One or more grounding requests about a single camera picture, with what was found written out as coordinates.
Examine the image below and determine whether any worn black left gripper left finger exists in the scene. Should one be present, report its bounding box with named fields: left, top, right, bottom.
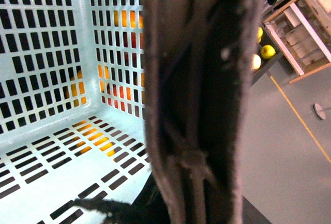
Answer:
left=73, top=199, right=166, bottom=223

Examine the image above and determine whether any worn black left gripper right finger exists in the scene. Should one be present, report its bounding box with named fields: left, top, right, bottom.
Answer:
left=143, top=0, right=264, bottom=223

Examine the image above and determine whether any light teal plastic basket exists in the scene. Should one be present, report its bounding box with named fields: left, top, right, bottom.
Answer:
left=1, top=0, right=151, bottom=223

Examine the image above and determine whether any yellow lemon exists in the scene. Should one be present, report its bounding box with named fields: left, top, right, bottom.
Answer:
left=260, top=45, right=276, bottom=59

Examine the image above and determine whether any wooden white shelf unit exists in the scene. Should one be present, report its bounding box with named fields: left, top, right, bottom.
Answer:
left=263, top=0, right=330, bottom=84

